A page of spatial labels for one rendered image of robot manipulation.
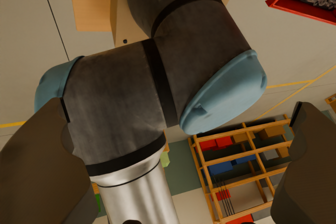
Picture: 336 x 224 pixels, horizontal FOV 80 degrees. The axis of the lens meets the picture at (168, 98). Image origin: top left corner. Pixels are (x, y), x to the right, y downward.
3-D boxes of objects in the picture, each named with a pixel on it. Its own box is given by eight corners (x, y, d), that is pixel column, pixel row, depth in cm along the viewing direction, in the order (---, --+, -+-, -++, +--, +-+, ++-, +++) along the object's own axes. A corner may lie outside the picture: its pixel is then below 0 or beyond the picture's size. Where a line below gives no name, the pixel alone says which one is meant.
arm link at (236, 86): (222, 50, 35) (260, 120, 30) (149, 72, 35) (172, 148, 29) (240, -13, 25) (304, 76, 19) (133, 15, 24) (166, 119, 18)
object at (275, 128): (193, 131, 500) (226, 234, 407) (287, 113, 588) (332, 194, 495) (186, 138, 547) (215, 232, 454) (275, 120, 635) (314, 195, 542)
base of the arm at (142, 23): (197, 26, 43) (216, 63, 38) (126, 30, 38) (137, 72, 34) (229, -55, 30) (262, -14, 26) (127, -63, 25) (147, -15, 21)
